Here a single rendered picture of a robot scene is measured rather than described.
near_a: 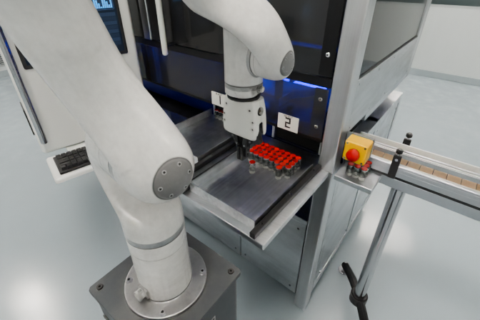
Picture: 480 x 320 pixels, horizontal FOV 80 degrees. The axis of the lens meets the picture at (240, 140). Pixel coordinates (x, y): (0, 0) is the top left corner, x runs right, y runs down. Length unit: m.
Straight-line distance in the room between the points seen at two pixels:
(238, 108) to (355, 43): 0.40
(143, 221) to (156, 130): 0.20
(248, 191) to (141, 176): 0.56
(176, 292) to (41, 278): 1.45
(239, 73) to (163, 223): 0.32
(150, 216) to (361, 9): 0.71
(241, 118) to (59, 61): 0.38
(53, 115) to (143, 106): 1.04
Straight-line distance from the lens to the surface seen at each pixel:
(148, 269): 0.65
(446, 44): 5.52
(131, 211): 0.57
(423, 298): 1.98
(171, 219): 0.57
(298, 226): 1.30
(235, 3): 0.49
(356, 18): 0.87
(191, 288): 0.74
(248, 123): 0.63
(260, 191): 0.94
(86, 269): 2.02
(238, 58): 0.57
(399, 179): 1.11
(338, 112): 0.94
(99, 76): 0.40
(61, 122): 1.46
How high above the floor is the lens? 1.50
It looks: 31 degrees down
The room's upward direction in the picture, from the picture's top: straight up
